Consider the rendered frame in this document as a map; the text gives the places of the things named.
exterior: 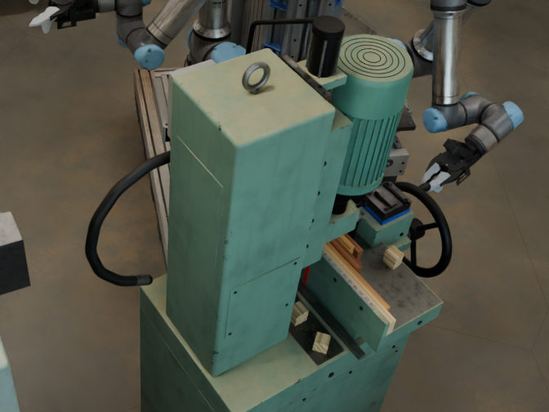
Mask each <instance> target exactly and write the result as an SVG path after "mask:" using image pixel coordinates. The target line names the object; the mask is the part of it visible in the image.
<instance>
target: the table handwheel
mask: <svg viewBox="0 0 549 412"><path fill-rule="evenodd" d="M393 184H394V185H395V186H396V187H398V188H399V189H400V190H401V191H403V192H407V193H409V194H411V195H413V196H415V197H416V198H418V199H419V200H420V201H421V202H422V203H423V204H424V205H425V206H426V207H427V209H428V210H429V211H430V213H431V215H432V217H433V218H434V219H435V222H432V223H429V224H425V225H423V223H422V222H421V221H420V220H419V219H417V218H413V220H412V222H411V225H410V227H409V230H408V234H407V235H406V236H407V237H408V238H409V239H410V240H411V241H412V242H411V244H410V251H411V261H409V260H408V259H407V258H406V257H405V256H404V257H403V260H402V262H403V263H404V264H405V265H406V266H407V267H408V268H409V269H410V270H411V271H412V272H413V273H414V274H415V275H417V276H420V277H423V278H432V277H436V276H438V275H440V274H441V273H443V272H444V271H445V269H446V268H447V267H448V265H449V263H450V260H451V257H452V251H453V242H452V236H451V232H450V229H449V225H448V223H447V221H446V218H445V216H444V214H443V213H442V211H441V209H440V207H439V206H438V204H437V203H436V202H435V201H434V200H433V199H432V198H431V197H430V196H429V195H428V194H427V193H426V192H425V191H424V190H423V189H421V188H420V187H418V186H415V185H414V184H412V183H409V182H406V181H397V182H393ZM434 228H438V229H439V232H440V237H441V243H442V252H441V256H440V260H439V261H438V263H437V264H436V265H435V266H433V267H431V268H424V267H420V266H417V255H416V240H418V239H420V238H422V237H423V236H424V235H425V231H426V230H430V229H434Z"/></svg>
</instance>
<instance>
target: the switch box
mask: <svg viewBox="0 0 549 412"><path fill-rule="evenodd" d="M215 64H216V63H215V62H214V61H213V60H206V61H204V62H201V63H198V64H195V65H191V66H188V67H185V68H182V69H178V70H174V71H172V72H170V73H169V76H168V110H167V135H168V136H169V137H170V138H171V130H172V80H173V79H174V78H175V77H176V76H179V75H182V74H187V73H189V72H192V71H195V70H197V69H202V68H205V67H208V66H210V65H215Z"/></svg>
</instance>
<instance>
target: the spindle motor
mask: <svg viewBox="0 0 549 412"><path fill-rule="evenodd" d="M337 68H338V69H339V70H341V71H342V72H343V73H344V74H345V75H347V79H346V83H345V84H343V85H341V86H338V87H335V88H333V91H332V100H331V104H332V105H333V106H335V107H336V108H337V109H338V110H340V111H341V112H342V113H343V114H344V115H345V116H346V117H347V118H348V119H349V120H350V121H351V122H352V123H353V125H352V129H351V133H350V139H349V142H348V146H347V150H346V156H345V159H344V164H343V167H342V171H341V176H340V181H339V184H338V188H337V194H340V195H364V194H367V193H369V192H371V191H373V190H375V189H376V188H377V187H378V186H379V185H380V184H381V182H382V178H383V176H384V173H385V169H386V164H387V161H388V159H389V155H390V152H391V147H392V144H393V141H394V138H395V134H396V130H397V127H398V124H399V119H400V116H401V114H402V110H403V108H404V103H405V100H406V97H407V94H408V89H409V86H410V83H411V80H412V77H413V71H414V69H413V63H412V59H411V57H410V55H409V54H408V53H407V52H406V51H405V50H404V49H403V48H402V47H401V46H400V45H399V44H397V43H395V42H393V41H391V40H389V39H387V38H383V37H379V36H376V35H371V34H354V35H350V36H346V37H344V38H343V40H342V45H341V51H340V56H339V60H338V64H337Z"/></svg>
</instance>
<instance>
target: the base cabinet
mask: <svg viewBox="0 0 549 412"><path fill-rule="evenodd" d="M409 335H410V334H407V335H405V336H404V337H402V338H401V339H399V340H397V341H396V342H394V343H392V344H391V345H389V346H387V347H385V348H383V349H381V350H380V351H379V352H376V353H374V354H372V355H371V356H369V357H367V358H366V359H364V360H362V361H361V362H359V363H357V364H356V365H353V366H352V367H350V368H349V369H347V370H345V371H343V372H342V373H340V374H338V375H337V376H335V377H333V378H331V379H329V380H328V381H327V382H325V383H323V384H321V385H319V386H318V387H316V388H314V389H313V390H311V391H309V392H307V393H306V394H305V395H303V396H300V397H299V398H297V399H296V400H295V401H292V402H291V403H289V404H287V405H285V406H284V407H282V408H281V409H279V410H276V411H275V412H379V410H380V409H381V407H382V403H383V401H384V399H385V396H386V393H387V391H388V388H389V386H390V384H391V380H392V379H393V376H394V374H395V371H396V368H397V366H398V364H399V360H400V358H401V356H402V354H403V351H404V348H405V346H406V343H407V341H408V338H409ZM140 345H141V412H214V410H213V409H212V407H211V406H210V405H209V404H208V402H207V400H206V399H205V398H204V396H203V394H202V393H201V392H200V390H199V389H198V388H197V387H196V385H195V384H194V382H193V381H192V379H191V378H190V376H189V375H188V374H187V373H186V371H185V369H184V368H183V367H182V365H181V363H180V362H179V361H178V359H177V358H176V357H175V356H174V354H173V353H172V351H171V350H170V348H169V347H168V345H167V344H166V343H165V342H164V340H163V339H162V337H161V336H160V334H159V333H158V331H157V330H156V328H155V327H154V326H153V325H152V323H151V322H150V320H149V319H148V317H147V316H146V314H145V313H144V312H143V311H142V309H141V308H140Z"/></svg>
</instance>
